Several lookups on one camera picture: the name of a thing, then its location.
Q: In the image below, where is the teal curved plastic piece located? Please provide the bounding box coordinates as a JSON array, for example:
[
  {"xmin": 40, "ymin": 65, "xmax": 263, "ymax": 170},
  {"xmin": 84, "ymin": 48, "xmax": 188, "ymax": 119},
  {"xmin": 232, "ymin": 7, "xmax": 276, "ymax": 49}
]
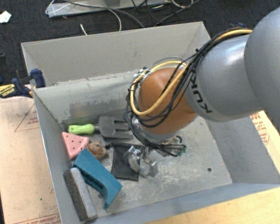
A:
[{"xmin": 71, "ymin": 143, "xmax": 126, "ymax": 214}]

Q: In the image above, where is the grey and black sponge block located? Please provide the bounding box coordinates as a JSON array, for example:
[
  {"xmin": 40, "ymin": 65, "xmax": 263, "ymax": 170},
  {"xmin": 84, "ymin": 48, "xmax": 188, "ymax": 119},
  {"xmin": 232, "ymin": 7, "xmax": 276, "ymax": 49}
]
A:
[{"xmin": 62, "ymin": 164, "xmax": 99, "ymax": 224}]

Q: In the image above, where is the pink wedge with holes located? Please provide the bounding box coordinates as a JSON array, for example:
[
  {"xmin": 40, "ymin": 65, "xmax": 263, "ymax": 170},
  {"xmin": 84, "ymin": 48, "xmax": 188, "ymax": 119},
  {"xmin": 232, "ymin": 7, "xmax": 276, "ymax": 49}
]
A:
[{"xmin": 61, "ymin": 127, "xmax": 93, "ymax": 161}]

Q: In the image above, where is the black cloth pouch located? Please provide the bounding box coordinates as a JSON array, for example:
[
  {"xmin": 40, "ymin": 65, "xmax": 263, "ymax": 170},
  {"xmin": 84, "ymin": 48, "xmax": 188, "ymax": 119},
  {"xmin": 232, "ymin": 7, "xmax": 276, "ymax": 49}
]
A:
[{"xmin": 105, "ymin": 137, "xmax": 152, "ymax": 186}]

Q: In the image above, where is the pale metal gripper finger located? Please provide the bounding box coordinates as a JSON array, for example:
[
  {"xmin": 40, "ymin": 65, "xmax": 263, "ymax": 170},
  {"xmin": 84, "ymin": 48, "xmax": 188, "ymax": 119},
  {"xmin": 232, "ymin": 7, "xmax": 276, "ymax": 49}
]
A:
[
  {"xmin": 127, "ymin": 155, "xmax": 144, "ymax": 175},
  {"xmin": 141, "ymin": 159, "xmax": 160, "ymax": 180}
]

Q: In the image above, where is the green-handled grey slotted spatula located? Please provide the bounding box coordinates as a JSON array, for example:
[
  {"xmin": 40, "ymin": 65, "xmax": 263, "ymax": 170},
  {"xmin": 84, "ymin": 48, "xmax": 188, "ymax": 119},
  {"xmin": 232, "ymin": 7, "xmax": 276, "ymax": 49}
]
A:
[{"xmin": 66, "ymin": 110, "xmax": 135, "ymax": 150}]

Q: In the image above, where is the grey metal bin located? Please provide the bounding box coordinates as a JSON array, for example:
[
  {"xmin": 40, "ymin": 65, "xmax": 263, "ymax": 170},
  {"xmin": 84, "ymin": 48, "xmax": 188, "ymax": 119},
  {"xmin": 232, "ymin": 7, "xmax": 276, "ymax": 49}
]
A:
[{"xmin": 20, "ymin": 4, "xmax": 280, "ymax": 224}]

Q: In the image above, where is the brown toy animal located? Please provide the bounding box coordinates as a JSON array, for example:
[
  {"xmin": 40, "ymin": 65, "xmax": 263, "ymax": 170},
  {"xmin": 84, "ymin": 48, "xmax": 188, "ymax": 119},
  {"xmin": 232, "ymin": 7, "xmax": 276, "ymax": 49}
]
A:
[{"xmin": 86, "ymin": 140, "xmax": 109, "ymax": 162}]

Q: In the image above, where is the brown cardboard board, red print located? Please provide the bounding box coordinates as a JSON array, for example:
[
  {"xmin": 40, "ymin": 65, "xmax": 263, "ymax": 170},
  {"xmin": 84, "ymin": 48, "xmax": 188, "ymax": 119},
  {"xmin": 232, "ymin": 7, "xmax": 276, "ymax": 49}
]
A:
[{"xmin": 0, "ymin": 43, "xmax": 280, "ymax": 224}]

